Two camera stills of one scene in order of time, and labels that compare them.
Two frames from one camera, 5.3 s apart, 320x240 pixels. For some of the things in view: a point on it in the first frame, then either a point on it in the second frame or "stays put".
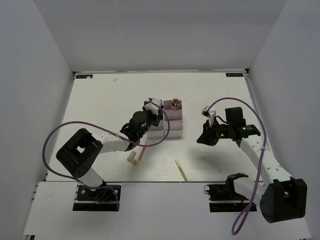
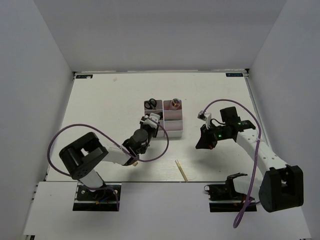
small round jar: (176, 102) stays put
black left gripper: (156, 117) to (154, 131)
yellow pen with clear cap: (181, 170) stays put
